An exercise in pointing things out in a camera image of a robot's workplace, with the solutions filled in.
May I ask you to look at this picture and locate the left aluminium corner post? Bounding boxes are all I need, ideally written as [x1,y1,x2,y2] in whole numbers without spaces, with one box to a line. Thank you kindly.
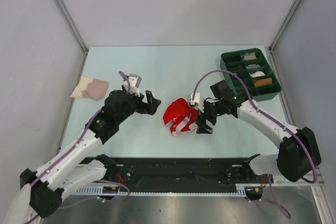
[38,0,89,53]

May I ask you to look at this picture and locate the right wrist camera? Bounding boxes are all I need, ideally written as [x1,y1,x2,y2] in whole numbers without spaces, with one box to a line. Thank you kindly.
[187,92,204,112]

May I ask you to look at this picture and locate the white rolled cloth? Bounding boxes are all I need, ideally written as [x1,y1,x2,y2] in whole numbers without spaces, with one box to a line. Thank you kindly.
[250,71,265,78]

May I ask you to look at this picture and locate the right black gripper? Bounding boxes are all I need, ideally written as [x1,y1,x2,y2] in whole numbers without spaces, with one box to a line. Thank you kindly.
[195,99,225,134]

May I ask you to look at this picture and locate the red underwear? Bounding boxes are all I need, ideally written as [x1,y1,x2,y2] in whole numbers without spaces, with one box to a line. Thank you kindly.
[163,98,198,136]

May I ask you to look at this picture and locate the dark blue rolled cloth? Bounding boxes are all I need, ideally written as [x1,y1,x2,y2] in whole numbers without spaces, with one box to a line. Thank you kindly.
[233,78,254,86]

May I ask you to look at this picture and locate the right aluminium corner post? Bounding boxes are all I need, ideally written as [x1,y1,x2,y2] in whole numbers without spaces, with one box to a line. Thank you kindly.
[269,0,318,51]

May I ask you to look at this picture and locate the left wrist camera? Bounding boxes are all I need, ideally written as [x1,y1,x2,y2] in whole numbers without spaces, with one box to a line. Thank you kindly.
[122,74,142,96]

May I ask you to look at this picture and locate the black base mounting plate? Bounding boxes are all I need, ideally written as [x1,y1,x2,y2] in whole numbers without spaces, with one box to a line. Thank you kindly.
[76,156,275,193]

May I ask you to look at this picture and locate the light grey rolled cloth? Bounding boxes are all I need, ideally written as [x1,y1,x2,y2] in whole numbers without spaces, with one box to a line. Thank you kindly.
[246,64,261,69]

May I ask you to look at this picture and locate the beige and mauve underwear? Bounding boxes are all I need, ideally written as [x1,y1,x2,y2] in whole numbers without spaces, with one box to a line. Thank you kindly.
[70,76,109,101]

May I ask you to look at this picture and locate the green compartment tray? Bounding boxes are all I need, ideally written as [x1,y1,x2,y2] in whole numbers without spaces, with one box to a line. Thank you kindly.
[220,48,282,102]

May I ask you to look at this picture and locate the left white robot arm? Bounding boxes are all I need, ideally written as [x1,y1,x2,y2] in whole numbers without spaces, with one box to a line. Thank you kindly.
[20,90,161,218]

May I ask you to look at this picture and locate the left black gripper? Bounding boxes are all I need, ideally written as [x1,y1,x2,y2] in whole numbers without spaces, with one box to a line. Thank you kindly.
[117,85,161,123]

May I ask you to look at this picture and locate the aluminium frame rail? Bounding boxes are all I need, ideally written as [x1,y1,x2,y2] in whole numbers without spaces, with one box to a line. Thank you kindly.
[274,169,335,223]

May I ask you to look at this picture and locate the brown rolled cloth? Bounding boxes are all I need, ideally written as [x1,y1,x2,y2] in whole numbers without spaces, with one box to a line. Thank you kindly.
[253,77,273,87]

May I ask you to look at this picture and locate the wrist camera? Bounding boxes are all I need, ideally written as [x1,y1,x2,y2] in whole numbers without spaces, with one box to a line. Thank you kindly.
[122,74,142,96]
[187,92,204,112]

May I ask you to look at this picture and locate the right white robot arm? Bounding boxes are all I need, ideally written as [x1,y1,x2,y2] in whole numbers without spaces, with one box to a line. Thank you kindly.
[190,80,322,184]

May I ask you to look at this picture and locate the aluminium corner post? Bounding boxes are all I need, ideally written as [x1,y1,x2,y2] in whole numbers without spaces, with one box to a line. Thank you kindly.
[269,0,318,51]
[38,0,89,53]

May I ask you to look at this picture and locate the white slotted cable duct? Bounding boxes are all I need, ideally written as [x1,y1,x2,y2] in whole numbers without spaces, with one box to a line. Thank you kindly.
[72,185,246,197]

